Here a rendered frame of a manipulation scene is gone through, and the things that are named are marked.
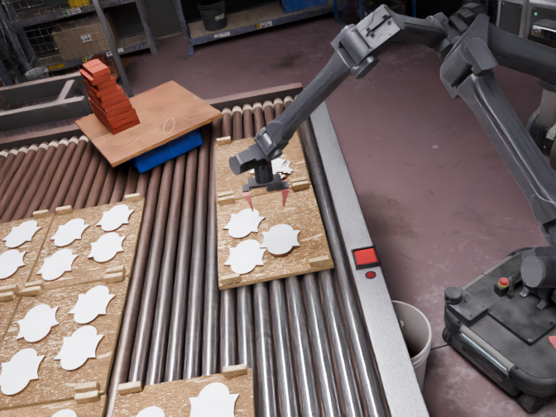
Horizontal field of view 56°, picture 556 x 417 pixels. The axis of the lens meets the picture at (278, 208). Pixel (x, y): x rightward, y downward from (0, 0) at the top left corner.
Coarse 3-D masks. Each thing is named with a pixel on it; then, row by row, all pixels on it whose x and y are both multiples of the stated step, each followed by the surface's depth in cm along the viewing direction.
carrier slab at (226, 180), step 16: (224, 144) 218; (240, 144) 216; (288, 144) 210; (224, 160) 209; (288, 160) 201; (224, 176) 200; (240, 176) 198; (288, 176) 193; (304, 176) 191; (240, 192) 190; (256, 192) 188; (272, 192) 187
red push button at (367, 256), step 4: (372, 248) 157; (356, 252) 157; (360, 252) 157; (364, 252) 157; (368, 252) 156; (372, 252) 156; (356, 256) 156; (360, 256) 156; (364, 256) 155; (368, 256) 155; (372, 256) 155; (360, 260) 155; (364, 260) 154; (368, 260) 154; (372, 260) 154; (376, 260) 154; (360, 264) 153
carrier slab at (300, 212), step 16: (304, 192) 184; (224, 208) 184; (240, 208) 182; (256, 208) 181; (272, 208) 179; (288, 208) 178; (304, 208) 176; (224, 224) 177; (272, 224) 173; (288, 224) 171; (304, 224) 170; (320, 224) 169; (224, 240) 171; (240, 240) 169; (256, 240) 168; (304, 240) 164; (320, 240) 163; (224, 256) 164; (272, 256) 161; (288, 256) 160; (304, 256) 158; (224, 272) 159; (256, 272) 157; (272, 272) 156; (288, 272) 154; (304, 272) 155; (224, 288) 155
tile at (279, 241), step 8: (280, 224) 171; (264, 232) 168; (272, 232) 168; (280, 232) 167; (288, 232) 167; (296, 232) 166; (264, 240) 165; (272, 240) 165; (280, 240) 164; (288, 240) 164; (296, 240) 163; (264, 248) 163; (272, 248) 161; (280, 248) 161; (288, 248) 160
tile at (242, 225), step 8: (248, 208) 180; (232, 216) 178; (240, 216) 178; (248, 216) 177; (256, 216) 176; (232, 224) 175; (240, 224) 174; (248, 224) 174; (256, 224) 173; (232, 232) 172; (240, 232) 171; (248, 232) 170; (256, 232) 170
